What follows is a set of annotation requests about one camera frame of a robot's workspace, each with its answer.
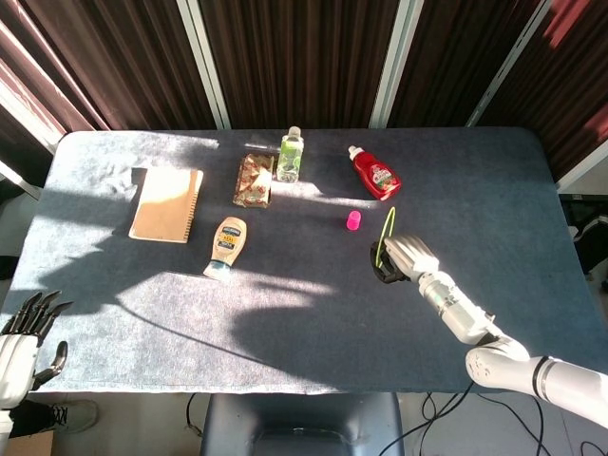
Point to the clear green-label bottle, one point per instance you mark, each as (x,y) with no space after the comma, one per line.
(290,159)

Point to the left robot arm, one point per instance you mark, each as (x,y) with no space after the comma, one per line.
(4,420)

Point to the beige mayonnaise squeeze bottle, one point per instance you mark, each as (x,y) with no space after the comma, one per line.
(227,244)

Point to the cardboard box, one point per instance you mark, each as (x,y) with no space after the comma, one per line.
(33,444)

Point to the dark pleated curtain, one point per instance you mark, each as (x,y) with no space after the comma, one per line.
(304,62)

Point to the pink cylinder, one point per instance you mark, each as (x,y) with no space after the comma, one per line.
(353,221)

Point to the blue felt table cloth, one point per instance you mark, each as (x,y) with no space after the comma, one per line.
(237,332)

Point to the dark blue chair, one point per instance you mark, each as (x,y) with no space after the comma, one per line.
(304,425)

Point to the red sauce bottle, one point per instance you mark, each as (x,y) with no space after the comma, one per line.
(377,175)

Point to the grey sneaker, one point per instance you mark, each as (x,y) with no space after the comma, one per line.
(71,415)

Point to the brown spiral notebook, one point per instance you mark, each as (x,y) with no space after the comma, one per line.
(166,204)

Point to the patterned snack packet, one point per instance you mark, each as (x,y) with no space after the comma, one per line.
(254,183)

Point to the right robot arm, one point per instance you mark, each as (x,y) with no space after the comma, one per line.
(494,337)

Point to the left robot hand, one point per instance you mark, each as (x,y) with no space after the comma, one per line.
(16,347)

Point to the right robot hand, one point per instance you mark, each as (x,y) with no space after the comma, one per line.
(404,256)

